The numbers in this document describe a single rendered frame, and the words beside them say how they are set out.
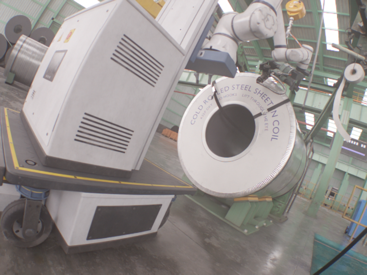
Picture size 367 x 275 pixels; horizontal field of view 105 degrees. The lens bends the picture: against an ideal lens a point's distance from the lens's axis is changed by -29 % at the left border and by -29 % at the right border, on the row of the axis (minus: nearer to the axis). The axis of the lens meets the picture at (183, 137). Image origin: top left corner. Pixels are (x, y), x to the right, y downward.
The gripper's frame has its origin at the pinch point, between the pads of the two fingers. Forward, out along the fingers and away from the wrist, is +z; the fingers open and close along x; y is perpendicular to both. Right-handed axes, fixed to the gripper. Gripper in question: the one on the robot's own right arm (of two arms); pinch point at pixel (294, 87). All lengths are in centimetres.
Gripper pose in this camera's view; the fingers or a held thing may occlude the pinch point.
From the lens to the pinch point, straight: 159.3
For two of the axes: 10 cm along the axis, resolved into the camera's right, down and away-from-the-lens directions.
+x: -9.0, 2.9, -3.2
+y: -4.3, -6.5, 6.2
